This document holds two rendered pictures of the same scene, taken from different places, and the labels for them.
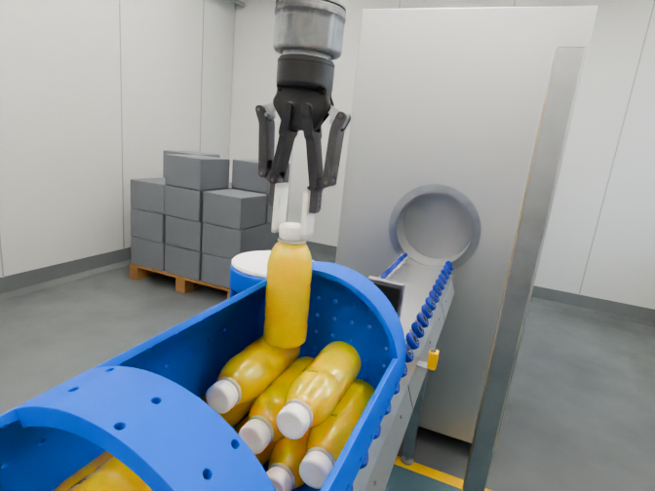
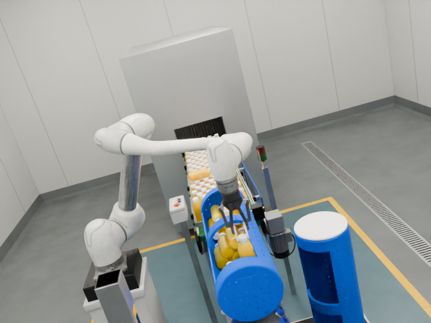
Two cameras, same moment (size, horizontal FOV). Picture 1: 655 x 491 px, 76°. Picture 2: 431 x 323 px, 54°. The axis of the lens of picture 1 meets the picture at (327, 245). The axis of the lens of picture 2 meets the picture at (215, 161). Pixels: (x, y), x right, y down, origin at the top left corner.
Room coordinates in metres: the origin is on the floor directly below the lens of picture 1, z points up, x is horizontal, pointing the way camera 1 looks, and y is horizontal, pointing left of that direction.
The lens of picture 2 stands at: (2.04, -0.57, 2.22)
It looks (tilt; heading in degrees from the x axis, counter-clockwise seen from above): 20 degrees down; 158
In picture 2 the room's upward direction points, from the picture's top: 15 degrees counter-clockwise
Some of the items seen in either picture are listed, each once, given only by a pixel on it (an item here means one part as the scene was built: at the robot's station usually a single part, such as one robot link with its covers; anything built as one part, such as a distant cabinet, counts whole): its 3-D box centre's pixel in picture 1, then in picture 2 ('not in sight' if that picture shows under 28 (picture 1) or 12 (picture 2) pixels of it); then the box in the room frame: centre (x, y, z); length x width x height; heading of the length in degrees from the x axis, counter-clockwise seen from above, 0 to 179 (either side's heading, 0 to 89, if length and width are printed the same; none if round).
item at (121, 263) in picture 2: not in sight; (109, 265); (-0.06, -0.45, 1.11); 0.22 x 0.18 x 0.06; 165
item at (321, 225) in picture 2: not in sight; (320, 225); (0.41, 0.58, 1.03); 0.28 x 0.28 x 0.01
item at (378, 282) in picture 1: (382, 308); not in sight; (1.08, -0.17, 1.00); 0.10 x 0.04 x 0.15; 69
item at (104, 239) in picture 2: not in sight; (102, 240); (-0.09, -0.44, 1.25); 0.18 x 0.16 x 0.22; 124
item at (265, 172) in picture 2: not in sight; (279, 233); (-0.40, 0.78, 0.55); 0.04 x 0.04 x 1.10; 69
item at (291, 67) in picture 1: (303, 94); (231, 198); (0.59, 0.05, 1.49); 0.08 x 0.07 x 0.09; 69
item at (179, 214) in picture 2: not in sight; (178, 209); (-0.46, 0.11, 1.05); 0.20 x 0.10 x 0.10; 159
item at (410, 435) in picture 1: (416, 402); not in sight; (1.71, -0.48, 0.31); 0.06 x 0.06 x 0.63; 69
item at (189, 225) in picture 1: (211, 220); not in sight; (3.89, 1.12, 0.59); 1.20 x 0.80 x 1.19; 69
